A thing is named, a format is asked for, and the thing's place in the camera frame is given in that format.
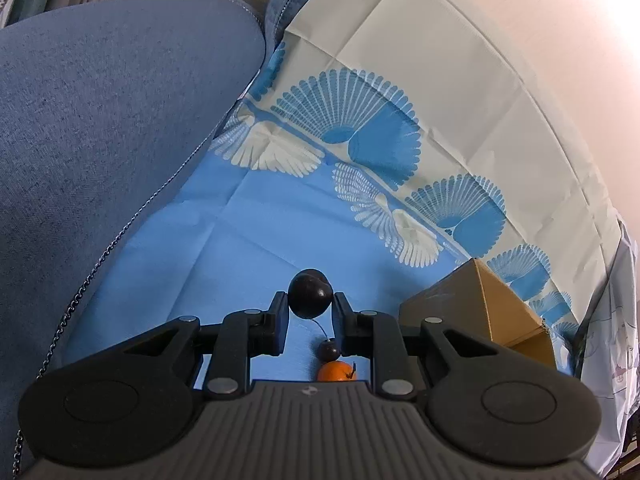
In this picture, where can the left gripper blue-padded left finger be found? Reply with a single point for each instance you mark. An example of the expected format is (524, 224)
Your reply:
(239, 338)

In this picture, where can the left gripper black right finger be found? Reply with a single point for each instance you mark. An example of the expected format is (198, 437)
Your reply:
(376, 336)

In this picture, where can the dark purple plum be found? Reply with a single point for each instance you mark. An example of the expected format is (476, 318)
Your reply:
(309, 294)

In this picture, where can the dark cherry with stems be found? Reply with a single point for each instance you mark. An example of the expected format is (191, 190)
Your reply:
(327, 350)

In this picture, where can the small orange tomato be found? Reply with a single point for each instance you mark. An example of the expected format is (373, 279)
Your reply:
(337, 371)

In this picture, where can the brown cardboard box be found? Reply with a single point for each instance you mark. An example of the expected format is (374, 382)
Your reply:
(473, 299)

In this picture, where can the blue fan-patterned cloth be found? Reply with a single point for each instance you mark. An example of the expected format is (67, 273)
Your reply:
(385, 143)

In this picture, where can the grey floral cloth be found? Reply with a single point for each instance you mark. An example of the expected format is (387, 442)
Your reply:
(610, 365)

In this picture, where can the blue denim sofa armrest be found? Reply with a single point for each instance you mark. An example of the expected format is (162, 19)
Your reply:
(106, 109)

